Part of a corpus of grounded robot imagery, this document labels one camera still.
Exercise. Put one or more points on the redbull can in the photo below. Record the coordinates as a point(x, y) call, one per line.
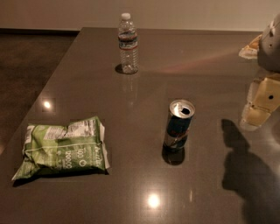
point(179, 120)

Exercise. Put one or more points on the clear plastic water bottle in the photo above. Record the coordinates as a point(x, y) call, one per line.
point(128, 44)

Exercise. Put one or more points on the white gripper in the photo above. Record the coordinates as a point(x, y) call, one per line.
point(270, 48)

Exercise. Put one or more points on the green chip bag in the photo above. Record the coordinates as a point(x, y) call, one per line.
point(53, 149)

